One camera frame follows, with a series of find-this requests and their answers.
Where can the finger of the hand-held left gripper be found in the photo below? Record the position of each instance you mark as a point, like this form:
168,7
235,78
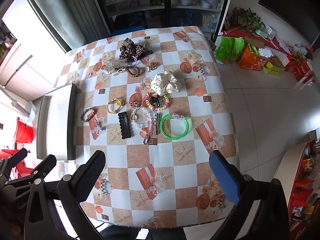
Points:
15,161
42,166

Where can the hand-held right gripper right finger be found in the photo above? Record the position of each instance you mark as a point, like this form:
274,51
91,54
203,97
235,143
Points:
225,180

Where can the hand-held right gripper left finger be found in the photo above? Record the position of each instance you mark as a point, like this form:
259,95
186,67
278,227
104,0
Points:
88,180

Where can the white tray with dark rim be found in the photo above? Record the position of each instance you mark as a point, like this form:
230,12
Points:
55,120

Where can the silver rhinestone charm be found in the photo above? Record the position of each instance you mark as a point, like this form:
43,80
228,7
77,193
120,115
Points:
100,125

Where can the black scalloped hair clip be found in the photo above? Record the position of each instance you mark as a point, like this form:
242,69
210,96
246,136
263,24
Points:
125,125

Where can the green translucent bangle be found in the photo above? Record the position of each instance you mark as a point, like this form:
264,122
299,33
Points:
163,130

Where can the silver hair clip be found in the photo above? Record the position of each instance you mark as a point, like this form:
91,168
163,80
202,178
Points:
157,123

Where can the cream polka dot scrunchie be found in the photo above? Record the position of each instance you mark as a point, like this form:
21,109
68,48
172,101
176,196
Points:
165,82

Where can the red plastic stool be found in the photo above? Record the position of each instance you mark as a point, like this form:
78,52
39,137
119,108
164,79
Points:
10,152

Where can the red bucket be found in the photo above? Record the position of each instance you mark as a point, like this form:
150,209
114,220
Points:
23,131

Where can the white basin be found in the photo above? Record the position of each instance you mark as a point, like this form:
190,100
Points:
31,111

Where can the checkered printed tablecloth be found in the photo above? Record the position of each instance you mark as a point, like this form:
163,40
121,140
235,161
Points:
155,162

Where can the round white shelf unit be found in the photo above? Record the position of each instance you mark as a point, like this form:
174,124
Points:
300,180

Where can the silver rhinestone clip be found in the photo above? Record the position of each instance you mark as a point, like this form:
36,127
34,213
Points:
133,103

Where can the small black hair clip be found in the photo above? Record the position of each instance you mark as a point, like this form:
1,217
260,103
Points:
155,101

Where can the beige small hair clip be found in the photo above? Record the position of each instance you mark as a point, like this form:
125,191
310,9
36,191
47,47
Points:
119,71

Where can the clear hair claw clip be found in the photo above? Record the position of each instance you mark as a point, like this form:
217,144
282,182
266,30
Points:
112,65

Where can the yellow-green box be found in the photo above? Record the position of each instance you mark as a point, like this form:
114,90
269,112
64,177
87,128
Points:
272,68

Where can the orange gift box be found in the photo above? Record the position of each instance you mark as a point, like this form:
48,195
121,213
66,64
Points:
252,60

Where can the gold small hair clip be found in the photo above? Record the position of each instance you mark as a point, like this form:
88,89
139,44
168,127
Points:
153,66

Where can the green plastic bag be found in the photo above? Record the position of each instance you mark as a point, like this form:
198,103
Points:
228,48

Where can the red gift boxes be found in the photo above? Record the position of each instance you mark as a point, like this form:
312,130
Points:
300,68

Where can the white fabric flower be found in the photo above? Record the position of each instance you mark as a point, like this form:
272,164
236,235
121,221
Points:
265,52

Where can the leopard print scrunchie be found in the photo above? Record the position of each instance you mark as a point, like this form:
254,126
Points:
130,47

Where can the pale green small box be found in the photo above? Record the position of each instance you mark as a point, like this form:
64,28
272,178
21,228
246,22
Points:
262,32

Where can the grey curtain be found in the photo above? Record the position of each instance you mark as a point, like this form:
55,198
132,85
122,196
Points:
75,7

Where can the green potted plant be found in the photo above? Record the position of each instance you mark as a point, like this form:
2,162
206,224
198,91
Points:
250,18

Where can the glass door cabinet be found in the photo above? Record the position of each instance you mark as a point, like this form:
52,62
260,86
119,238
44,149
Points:
140,20

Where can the dark wall board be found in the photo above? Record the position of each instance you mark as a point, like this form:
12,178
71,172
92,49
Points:
292,7

